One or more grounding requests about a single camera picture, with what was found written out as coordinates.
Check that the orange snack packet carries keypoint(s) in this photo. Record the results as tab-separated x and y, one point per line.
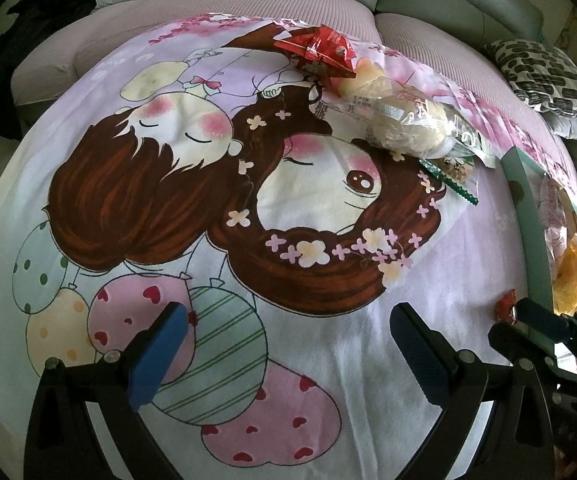
571	280

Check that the clear peach bun packet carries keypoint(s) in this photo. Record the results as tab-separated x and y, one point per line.
363	77

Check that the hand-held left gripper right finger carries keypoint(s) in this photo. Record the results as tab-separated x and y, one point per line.
421	360

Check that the pink ribbed sofa cover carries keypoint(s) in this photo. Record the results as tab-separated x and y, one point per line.
118	25

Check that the red dotted snack packet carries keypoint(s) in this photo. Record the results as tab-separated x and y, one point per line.
318	47

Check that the dark clothing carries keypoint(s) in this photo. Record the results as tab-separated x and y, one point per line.
28	35

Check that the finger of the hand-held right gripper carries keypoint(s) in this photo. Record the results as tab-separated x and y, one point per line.
511	340
543	317

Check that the small red candy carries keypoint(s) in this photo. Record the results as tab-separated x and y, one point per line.
506	308

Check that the white snack packet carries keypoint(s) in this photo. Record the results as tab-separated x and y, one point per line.
471	135

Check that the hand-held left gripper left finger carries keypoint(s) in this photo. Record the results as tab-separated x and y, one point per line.
161	355

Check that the black cream patterned pillow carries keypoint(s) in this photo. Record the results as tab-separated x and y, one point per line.
543	75

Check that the clear nut packet green edge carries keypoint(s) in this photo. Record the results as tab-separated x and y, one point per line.
456	175

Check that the teal-edged white cardboard box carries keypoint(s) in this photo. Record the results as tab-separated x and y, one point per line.
536	250

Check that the pink snack packet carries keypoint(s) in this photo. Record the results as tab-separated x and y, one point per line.
556	220

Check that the pink printed blanket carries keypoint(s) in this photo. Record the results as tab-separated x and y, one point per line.
293	360

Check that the clear cream bun packet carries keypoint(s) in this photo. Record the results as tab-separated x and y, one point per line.
403	125

